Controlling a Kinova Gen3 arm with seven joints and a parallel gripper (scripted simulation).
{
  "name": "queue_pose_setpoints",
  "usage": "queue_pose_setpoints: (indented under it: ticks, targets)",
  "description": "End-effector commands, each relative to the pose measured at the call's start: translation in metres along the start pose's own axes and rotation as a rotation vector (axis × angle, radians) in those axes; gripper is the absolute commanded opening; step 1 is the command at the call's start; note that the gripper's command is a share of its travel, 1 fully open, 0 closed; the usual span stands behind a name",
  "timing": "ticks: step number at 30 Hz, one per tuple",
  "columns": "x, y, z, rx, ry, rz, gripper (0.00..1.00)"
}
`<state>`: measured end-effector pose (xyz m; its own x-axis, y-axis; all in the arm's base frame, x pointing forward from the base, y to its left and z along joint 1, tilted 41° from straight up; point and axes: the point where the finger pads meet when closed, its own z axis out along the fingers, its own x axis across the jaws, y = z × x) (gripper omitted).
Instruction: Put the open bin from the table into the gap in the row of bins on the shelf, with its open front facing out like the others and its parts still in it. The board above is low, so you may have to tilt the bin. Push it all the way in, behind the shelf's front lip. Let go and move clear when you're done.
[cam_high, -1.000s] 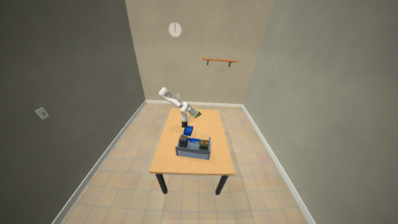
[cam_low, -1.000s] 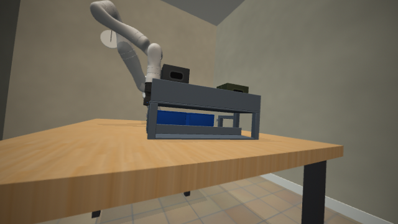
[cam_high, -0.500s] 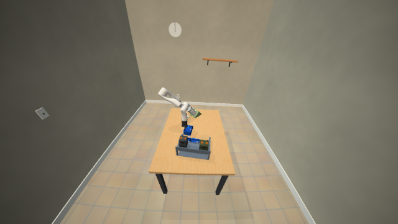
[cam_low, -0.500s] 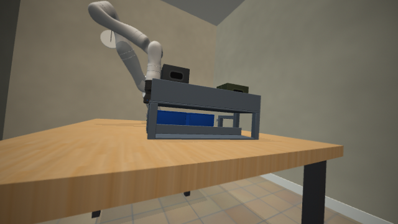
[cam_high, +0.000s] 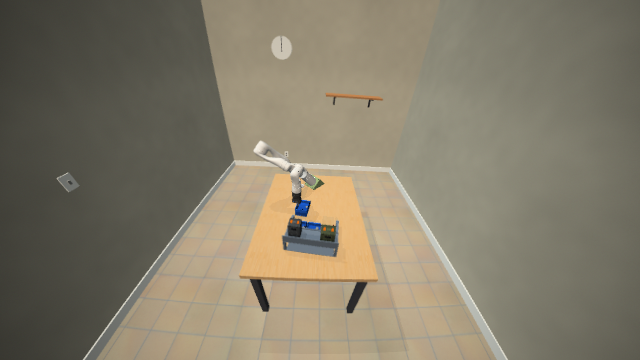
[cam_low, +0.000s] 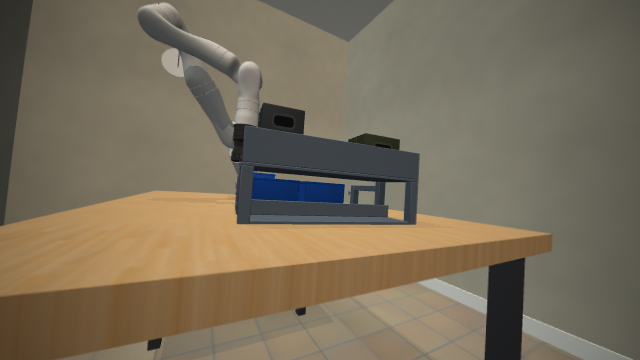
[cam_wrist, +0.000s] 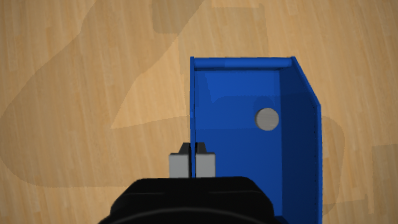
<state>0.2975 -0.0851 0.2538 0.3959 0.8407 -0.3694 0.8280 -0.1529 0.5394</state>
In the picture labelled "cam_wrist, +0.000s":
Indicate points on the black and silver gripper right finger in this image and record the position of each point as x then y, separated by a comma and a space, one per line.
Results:
205, 162

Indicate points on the blue open-front bin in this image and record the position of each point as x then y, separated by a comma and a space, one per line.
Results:
286, 162

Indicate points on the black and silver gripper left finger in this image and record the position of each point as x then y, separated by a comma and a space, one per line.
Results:
180, 164

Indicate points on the grey metal disc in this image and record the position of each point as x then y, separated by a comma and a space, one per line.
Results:
266, 119

